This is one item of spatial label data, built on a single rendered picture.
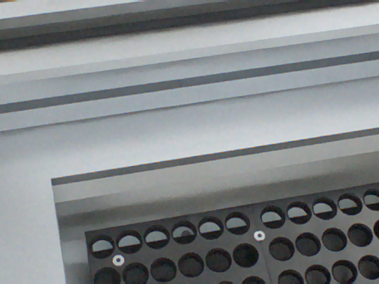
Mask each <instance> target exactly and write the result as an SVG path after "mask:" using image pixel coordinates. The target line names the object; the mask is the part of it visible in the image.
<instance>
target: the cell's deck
mask: <svg viewBox="0 0 379 284"><path fill-rule="evenodd" d="M375 151H379V76H371V77H366V78H362V79H357V80H348V81H339V82H334V83H326V84H321V85H316V86H304V87H299V88H294V89H285V90H280V91H272V92H263V93H258V94H254V95H241V96H236V97H232V98H223V99H217V100H209V101H201V102H195V103H191V104H186V105H174V106H169V107H164V108H155V109H151V110H138V111H133V112H129V113H124V114H114V115H107V116H102V117H92V118H88V119H83V120H70V121H66V122H61V123H57V124H47V125H39V126H34V127H26V128H21V129H16V130H4V131H0V284H66V271H65V267H64V261H63V252H62V244H61V234H60V230H59V225H58V221H57V208H56V203H57V202H66V201H70V200H74V199H79V198H89V197H95V196H102V195H107V194H111V193H123V192H126V191H131V190H136V189H147V188H151V187H155V186H164V185H167V184H179V183H183V182H188V181H192V180H201V179H207V178H212V177H221V176H225V175H229V174H241V173H245V172H249V171H253V170H262V169H269V168H277V167H282V166H286V165H290V164H302V163H306V162H310V161H319V160H323V159H330V158H338V157H343V156H347V155H355V154H363V153H367V152H375Z"/></svg>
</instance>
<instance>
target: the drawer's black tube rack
mask: <svg viewBox="0 0 379 284"><path fill-rule="evenodd" d="M250 207H251V209H252V214H253V219H254V221H255V227H256V229H257V232H256V233H255V234H254V237H249V238H245V239H240V240H233V241H229V242H222V243H215V244H210V245H207V246H198V247H192V248H188V249H180V250H176V251H173V252H162V253H158V254H154V255H150V256H142V257H136V258H127V259H124V258H123V256H115V257H114V259H113V262H105V263H102V264H97V265H89V268H90V274H91V284H379V215H376V216H373V217H369V218H359V219H354V220H350V221H343V222H339V223H331V224H324V225H320V226H316V227H308V228H301V229H298V230H290V231H286V232H282V233H271V234H268V235H265V234H264V233H263V232H262V231H259V230H258V223H257V220H256V217H255V212H254V210H253V205H252V204H250Z"/></svg>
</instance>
